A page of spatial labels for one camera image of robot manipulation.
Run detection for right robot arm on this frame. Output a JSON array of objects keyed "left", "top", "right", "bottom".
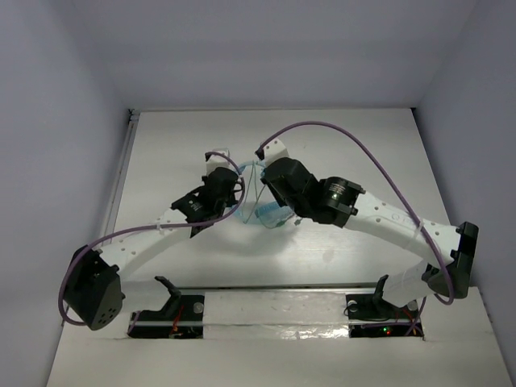
[{"left": 261, "top": 157, "right": 479, "bottom": 317}]

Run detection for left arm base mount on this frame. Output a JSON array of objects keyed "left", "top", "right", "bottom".
[{"left": 127, "top": 276, "right": 205, "bottom": 339}]

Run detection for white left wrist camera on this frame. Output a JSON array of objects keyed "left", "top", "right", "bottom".
[{"left": 206, "top": 148, "right": 231, "bottom": 175}]

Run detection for white front panel board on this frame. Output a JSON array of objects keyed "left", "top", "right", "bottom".
[{"left": 48, "top": 289, "right": 511, "bottom": 386}]

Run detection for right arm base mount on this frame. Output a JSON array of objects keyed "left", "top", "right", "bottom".
[{"left": 343, "top": 275, "right": 424, "bottom": 339}]

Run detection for aluminium rail strip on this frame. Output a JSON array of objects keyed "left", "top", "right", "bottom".
[{"left": 177, "top": 282, "right": 377, "bottom": 291}]

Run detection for green headphone cable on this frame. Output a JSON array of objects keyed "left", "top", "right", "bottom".
[{"left": 241, "top": 160, "right": 303, "bottom": 229}]

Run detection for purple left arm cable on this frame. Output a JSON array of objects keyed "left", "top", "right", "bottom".
[{"left": 59, "top": 152, "right": 246, "bottom": 327}]

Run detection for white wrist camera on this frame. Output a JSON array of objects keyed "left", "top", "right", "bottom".
[
  {"left": 206, "top": 148, "right": 231, "bottom": 175},
  {"left": 255, "top": 138, "right": 289, "bottom": 168}
]

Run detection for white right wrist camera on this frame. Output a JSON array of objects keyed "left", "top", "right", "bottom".
[{"left": 255, "top": 138, "right": 289, "bottom": 168}]

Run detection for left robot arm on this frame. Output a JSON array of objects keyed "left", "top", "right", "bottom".
[{"left": 58, "top": 167, "right": 245, "bottom": 331}]

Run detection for light blue headphones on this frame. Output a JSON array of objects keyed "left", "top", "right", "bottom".
[{"left": 234, "top": 160, "right": 294, "bottom": 229}]

